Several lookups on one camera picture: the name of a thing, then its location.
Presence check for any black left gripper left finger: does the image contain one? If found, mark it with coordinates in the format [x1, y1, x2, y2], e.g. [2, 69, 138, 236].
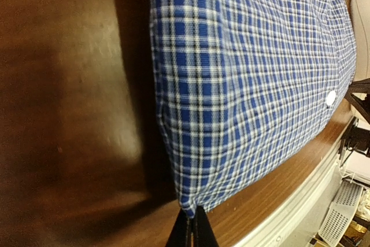
[165, 209, 192, 247]

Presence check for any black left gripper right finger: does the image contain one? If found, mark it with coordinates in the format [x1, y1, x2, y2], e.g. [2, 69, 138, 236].
[192, 207, 218, 247]

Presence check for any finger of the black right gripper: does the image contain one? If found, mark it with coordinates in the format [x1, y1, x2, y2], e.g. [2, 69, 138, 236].
[345, 80, 370, 123]

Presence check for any blue plaid long sleeve shirt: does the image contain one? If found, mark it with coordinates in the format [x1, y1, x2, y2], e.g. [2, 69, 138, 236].
[150, 0, 356, 218]

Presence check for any white plastic bin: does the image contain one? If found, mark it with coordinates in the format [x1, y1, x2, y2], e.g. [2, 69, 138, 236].
[351, 0, 370, 81]

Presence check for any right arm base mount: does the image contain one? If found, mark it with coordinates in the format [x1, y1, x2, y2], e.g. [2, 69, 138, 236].
[338, 117, 369, 166]

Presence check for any front aluminium rail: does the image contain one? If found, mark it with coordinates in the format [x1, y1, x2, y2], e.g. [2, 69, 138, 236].
[231, 116, 359, 247]

